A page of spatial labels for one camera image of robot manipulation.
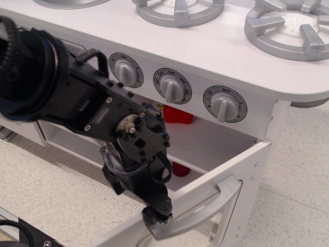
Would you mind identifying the grey control knob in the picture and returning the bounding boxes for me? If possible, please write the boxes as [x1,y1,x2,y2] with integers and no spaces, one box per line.
[153,68,192,104]
[203,85,247,123]
[108,52,144,88]

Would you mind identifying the grey left control knob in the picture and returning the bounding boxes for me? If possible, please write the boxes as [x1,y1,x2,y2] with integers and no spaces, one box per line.
[108,52,144,88]

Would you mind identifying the grey right control knob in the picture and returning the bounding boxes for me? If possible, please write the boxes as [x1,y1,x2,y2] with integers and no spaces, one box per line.
[203,85,247,123]

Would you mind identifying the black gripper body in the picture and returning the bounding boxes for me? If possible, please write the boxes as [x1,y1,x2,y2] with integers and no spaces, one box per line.
[102,166,172,224]

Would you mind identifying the silver middle stove burner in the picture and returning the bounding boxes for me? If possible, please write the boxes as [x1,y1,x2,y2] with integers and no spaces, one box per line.
[133,1,225,28]

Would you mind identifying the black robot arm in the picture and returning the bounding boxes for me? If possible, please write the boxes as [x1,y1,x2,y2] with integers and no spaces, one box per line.
[1,16,172,226]

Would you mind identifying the white toy oven door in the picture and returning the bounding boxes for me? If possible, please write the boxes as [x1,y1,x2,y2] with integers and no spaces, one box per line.
[92,139,272,246]

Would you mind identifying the silver vent grille panel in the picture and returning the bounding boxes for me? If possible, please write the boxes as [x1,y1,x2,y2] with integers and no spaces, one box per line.
[62,40,86,57]

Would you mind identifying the white toy kitchen unit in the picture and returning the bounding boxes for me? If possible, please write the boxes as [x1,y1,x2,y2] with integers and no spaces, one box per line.
[1,1,328,246]

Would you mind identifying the silver right stove burner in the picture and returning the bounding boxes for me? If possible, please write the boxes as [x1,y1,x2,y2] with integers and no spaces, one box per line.
[244,1,328,62]

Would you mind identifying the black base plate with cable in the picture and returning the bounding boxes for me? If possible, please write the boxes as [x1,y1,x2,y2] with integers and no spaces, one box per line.
[1,219,64,247]

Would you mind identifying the red toy on lower shelf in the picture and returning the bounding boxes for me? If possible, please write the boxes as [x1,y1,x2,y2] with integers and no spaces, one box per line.
[172,162,191,177]

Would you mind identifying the grey middle control knob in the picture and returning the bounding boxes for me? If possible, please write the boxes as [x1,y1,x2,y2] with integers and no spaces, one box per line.
[153,68,192,104]

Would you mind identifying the red toy on upper shelf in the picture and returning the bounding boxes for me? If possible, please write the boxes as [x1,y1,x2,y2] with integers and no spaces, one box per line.
[163,105,193,124]

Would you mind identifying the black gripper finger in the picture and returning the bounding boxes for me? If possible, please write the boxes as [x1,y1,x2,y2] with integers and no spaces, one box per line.
[142,207,158,227]

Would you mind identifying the red toy on shelf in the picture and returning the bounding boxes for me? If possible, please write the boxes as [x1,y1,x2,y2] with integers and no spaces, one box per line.
[172,162,191,177]
[163,105,193,124]

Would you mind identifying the silver stove burner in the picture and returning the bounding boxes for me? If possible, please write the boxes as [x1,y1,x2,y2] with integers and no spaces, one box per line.
[133,1,225,28]
[244,1,328,62]

